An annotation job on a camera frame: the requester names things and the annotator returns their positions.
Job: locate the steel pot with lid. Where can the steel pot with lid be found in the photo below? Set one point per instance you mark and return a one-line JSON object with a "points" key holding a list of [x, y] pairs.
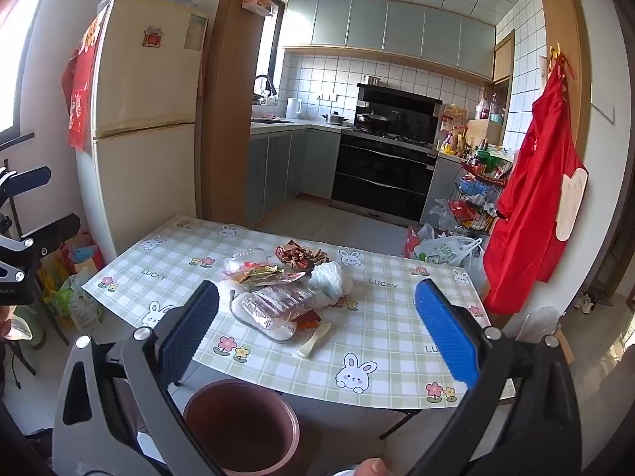
{"points": [[336, 119]]}

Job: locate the brown plastic trash bin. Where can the brown plastic trash bin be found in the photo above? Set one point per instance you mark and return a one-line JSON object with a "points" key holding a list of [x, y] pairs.
{"points": [[243, 426]]}

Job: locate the white bubble wrap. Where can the white bubble wrap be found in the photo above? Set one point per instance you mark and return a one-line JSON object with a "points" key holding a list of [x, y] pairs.
{"points": [[330, 280]]}

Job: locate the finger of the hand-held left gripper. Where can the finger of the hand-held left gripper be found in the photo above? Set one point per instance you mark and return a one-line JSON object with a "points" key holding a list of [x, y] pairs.
{"points": [[54, 230], [32, 180]]}

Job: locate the checked bunny tablecloth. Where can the checked bunny tablecloth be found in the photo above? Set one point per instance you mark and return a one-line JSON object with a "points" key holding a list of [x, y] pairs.
{"points": [[377, 317]]}

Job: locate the grey upper cabinets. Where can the grey upper cabinets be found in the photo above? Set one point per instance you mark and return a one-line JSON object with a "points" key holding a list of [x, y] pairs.
{"points": [[392, 29]]}

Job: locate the small steel pot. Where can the small steel pot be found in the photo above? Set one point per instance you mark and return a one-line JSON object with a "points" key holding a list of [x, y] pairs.
{"points": [[371, 80]]}

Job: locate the white kettle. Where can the white kettle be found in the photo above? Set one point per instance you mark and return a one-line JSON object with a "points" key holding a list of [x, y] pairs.
{"points": [[294, 108]]}

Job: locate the wooden cutting board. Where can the wooden cutting board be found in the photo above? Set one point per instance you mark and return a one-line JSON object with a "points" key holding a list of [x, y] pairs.
{"points": [[483, 134]]}

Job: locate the red apron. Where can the red apron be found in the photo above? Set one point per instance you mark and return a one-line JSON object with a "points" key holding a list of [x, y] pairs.
{"points": [[536, 183]]}

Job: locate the black range hood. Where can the black range hood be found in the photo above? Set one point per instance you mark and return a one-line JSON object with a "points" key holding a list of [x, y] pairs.
{"points": [[397, 104]]}

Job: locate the black wok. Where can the black wok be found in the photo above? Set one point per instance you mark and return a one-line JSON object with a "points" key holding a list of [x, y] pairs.
{"points": [[373, 120]]}

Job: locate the cream refrigerator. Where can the cream refrigerator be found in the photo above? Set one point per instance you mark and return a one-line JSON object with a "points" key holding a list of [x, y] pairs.
{"points": [[144, 148]]}

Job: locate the gold foil wrapper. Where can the gold foil wrapper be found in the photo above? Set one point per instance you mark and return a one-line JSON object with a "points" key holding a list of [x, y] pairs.
{"points": [[270, 275]]}

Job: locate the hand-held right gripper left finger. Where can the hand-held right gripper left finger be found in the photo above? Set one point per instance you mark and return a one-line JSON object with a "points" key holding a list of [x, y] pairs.
{"points": [[191, 327]]}

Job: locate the orange seasoning packet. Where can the orange seasoning packet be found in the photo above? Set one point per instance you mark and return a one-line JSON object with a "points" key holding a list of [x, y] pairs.
{"points": [[310, 320]]}

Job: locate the black built-in stove oven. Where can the black built-in stove oven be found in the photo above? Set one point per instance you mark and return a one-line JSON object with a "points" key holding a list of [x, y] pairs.
{"points": [[382, 178]]}

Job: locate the kitchen faucet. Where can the kitchen faucet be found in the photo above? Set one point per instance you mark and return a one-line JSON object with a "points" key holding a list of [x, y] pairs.
{"points": [[265, 84]]}

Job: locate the group of condiment bottles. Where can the group of condiment bottles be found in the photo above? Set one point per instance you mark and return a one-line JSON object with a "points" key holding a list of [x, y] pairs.
{"points": [[454, 141]]}

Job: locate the grey cabinets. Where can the grey cabinets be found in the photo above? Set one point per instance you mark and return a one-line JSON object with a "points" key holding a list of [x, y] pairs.
{"points": [[287, 168], [392, 29]]}

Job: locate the wooden tall cabinet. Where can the wooden tall cabinet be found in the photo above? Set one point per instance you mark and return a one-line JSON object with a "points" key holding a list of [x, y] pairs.
{"points": [[502, 84]]}

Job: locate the red square fridge magnet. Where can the red square fridge magnet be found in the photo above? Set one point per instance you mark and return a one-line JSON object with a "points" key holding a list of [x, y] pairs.
{"points": [[153, 36]]}

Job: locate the crumpled red snack wrapper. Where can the crumpled red snack wrapper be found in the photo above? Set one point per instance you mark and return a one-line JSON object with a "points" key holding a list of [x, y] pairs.
{"points": [[297, 257]]}

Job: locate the large clear plastic package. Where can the large clear plastic package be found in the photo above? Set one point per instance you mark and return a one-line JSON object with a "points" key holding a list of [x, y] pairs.
{"points": [[278, 307]]}

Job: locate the colourful bags on floor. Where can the colourful bags on floor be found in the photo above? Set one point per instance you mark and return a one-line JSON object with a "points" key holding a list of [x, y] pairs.
{"points": [[72, 277]]}

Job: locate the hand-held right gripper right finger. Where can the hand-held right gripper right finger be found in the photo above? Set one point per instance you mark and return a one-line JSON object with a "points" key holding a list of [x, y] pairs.
{"points": [[446, 332]]}

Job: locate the grey lower cabinets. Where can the grey lower cabinets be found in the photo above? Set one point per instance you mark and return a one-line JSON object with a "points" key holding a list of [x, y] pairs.
{"points": [[287, 168]]}

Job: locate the white plastic shopping bags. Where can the white plastic shopping bags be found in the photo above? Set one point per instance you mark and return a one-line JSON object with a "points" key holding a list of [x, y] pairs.
{"points": [[446, 250]]}

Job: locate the white plastic spoon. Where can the white plastic spoon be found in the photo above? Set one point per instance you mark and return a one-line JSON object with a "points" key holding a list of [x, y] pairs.
{"points": [[312, 342]]}

